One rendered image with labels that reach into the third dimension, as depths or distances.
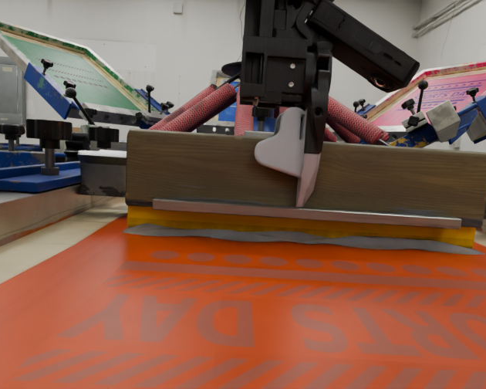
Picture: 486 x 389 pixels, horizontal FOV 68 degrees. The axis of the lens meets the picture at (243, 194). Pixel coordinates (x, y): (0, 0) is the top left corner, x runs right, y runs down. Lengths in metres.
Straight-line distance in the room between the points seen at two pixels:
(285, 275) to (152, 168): 0.17
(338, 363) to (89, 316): 0.12
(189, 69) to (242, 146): 4.37
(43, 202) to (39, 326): 0.21
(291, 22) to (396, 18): 4.82
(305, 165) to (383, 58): 0.12
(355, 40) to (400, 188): 0.15
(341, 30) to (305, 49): 0.04
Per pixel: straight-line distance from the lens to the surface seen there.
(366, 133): 1.10
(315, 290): 0.25
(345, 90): 4.81
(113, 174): 0.45
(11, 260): 0.31
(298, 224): 0.38
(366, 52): 0.37
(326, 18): 0.37
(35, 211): 0.39
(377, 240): 0.39
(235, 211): 0.35
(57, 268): 0.28
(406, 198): 0.39
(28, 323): 0.21
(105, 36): 5.03
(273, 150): 0.34
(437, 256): 0.39
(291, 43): 0.35
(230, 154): 0.35
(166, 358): 0.17
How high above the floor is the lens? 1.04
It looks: 7 degrees down
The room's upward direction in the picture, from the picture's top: 4 degrees clockwise
